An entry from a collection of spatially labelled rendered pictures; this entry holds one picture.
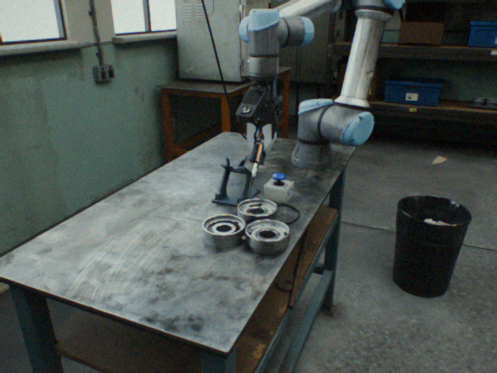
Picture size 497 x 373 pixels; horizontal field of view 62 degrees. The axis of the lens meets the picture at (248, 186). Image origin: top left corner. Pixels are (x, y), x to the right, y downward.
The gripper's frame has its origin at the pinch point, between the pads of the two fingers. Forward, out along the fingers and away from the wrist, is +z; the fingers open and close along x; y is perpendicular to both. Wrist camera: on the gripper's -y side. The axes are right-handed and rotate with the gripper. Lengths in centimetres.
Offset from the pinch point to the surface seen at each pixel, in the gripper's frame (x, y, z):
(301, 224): -14.5, -5.9, 16.6
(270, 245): -12.7, -23.5, 13.6
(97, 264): 20.8, -42.1, 16.5
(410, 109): -20, 326, 54
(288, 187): -6.7, 6.2, 12.2
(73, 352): 29, -47, 41
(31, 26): 168, 74, -27
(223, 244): -1.8, -25.4, 15.0
